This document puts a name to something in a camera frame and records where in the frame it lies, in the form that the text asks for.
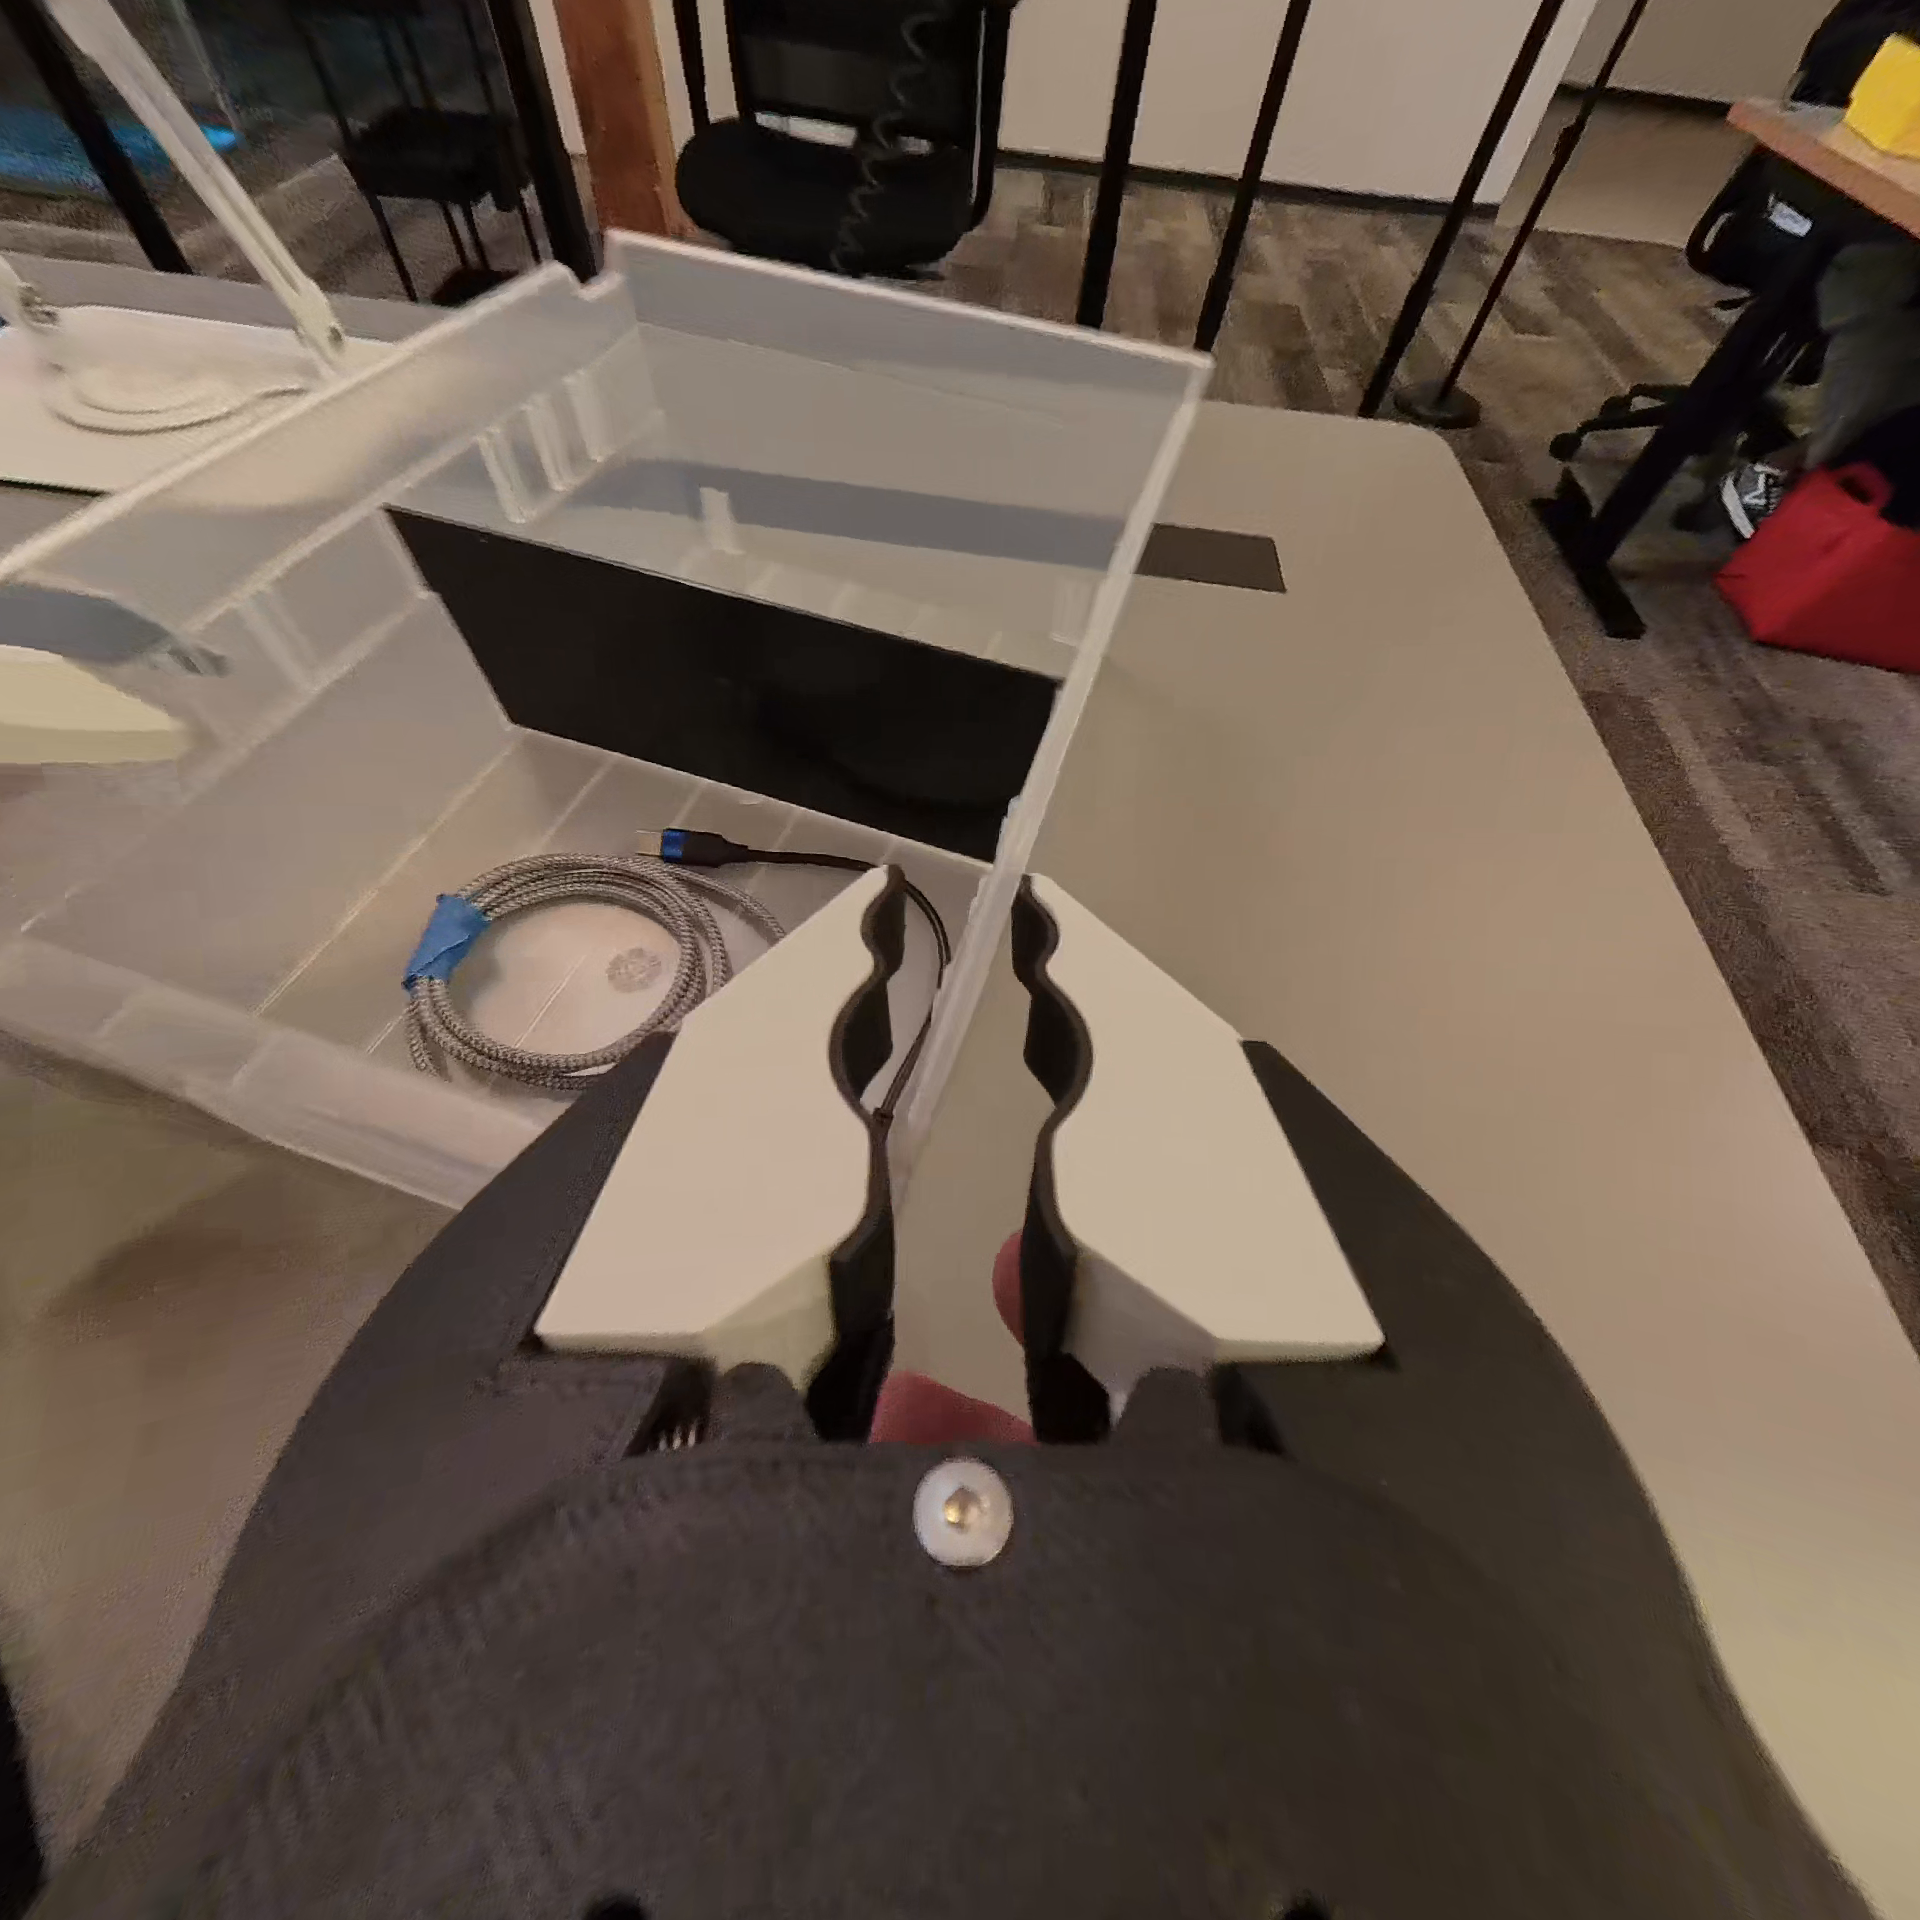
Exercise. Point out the black stanchion post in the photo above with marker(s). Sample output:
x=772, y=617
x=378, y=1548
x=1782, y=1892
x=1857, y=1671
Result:
x=1437, y=405

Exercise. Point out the white book stand wooden board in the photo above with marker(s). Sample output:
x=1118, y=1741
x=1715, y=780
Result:
x=150, y=361

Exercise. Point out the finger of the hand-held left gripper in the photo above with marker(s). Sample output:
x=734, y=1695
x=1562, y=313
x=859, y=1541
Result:
x=106, y=630
x=90, y=717

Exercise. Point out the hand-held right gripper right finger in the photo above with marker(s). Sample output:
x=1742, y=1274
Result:
x=1202, y=1186

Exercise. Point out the clear acrylic box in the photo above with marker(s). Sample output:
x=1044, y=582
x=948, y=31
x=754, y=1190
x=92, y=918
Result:
x=901, y=389

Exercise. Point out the red fabric bin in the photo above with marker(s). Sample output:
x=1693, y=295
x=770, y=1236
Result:
x=1830, y=587

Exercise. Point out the black office chair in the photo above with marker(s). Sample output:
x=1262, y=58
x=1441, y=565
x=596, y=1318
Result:
x=811, y=196
x=1740, y=226

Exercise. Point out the wooden post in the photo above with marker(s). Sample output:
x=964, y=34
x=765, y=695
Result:
x=622, y=106

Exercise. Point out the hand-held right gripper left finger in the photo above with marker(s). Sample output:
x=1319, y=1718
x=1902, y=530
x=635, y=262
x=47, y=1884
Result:
x=721, y=1186

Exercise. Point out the yellow parts bin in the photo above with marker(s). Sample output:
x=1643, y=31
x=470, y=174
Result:
x=1892, y=106

